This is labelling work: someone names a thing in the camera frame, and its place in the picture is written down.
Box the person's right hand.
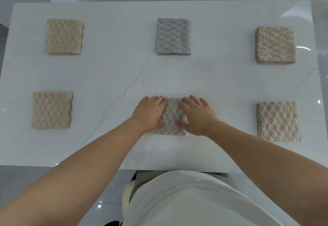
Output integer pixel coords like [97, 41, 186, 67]
[177, 95, 220, 137]

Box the person's left hand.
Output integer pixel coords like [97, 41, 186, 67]
[131, 95, 168, 133]

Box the grey waffle towel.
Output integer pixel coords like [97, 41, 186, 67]
[155, 17, 192, 56]
[150, 96, 189, 136]

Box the beige waffle towel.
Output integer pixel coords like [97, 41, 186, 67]
[255, 26, 297, 65]
[256, 101, 302, 142]
[45, 19, 84, 56]
[31, 91, 73, 130]

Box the person's left forearm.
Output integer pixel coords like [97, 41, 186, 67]
[0, 118, 152, 226]

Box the person's right forearm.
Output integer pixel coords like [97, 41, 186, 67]
[205, 121, 328, 226]

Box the person's white shirt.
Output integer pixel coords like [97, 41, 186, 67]
[123, 170, 300, 226]

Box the white marble table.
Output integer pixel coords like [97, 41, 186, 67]
[0, 0, 328, 174]

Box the cream chair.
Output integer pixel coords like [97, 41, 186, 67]
[121, 181, 137, 217]

